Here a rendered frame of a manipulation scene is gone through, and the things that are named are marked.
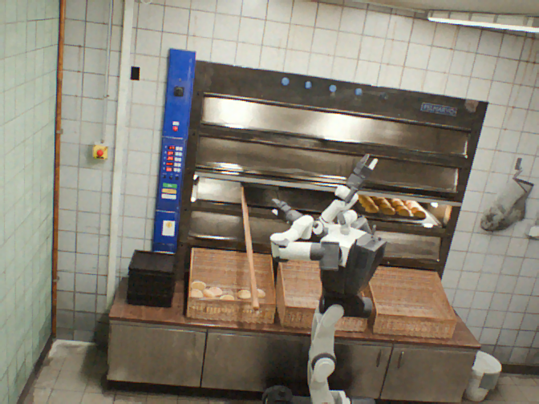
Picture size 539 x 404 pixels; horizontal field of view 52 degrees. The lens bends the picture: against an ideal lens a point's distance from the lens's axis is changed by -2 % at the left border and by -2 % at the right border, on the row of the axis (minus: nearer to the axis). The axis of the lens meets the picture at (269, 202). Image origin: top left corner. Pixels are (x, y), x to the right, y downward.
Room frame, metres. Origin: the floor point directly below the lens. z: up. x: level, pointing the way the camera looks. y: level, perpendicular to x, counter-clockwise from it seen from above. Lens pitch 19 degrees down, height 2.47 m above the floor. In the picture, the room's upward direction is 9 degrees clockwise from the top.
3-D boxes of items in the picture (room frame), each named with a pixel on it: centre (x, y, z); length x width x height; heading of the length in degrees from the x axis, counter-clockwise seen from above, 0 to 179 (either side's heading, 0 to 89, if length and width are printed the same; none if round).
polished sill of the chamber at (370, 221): (3.71, -0.37, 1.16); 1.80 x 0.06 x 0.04; 98
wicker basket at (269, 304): (3.35, 0.17, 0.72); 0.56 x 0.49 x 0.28; 99
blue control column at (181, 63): (4.47, 0.79, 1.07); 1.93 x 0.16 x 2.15; 8
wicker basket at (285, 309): (3.42, -0.43, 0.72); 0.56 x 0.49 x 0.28; 99
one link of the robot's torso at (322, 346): (2.81, -0.43, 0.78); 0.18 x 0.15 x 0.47; 7
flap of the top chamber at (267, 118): (3.69, -0.38, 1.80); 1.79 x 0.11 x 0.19; 98
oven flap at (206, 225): (3.69, -0.38, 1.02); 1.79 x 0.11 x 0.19; 98
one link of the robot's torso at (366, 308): (2.82, -0.50, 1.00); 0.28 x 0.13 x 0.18; 97
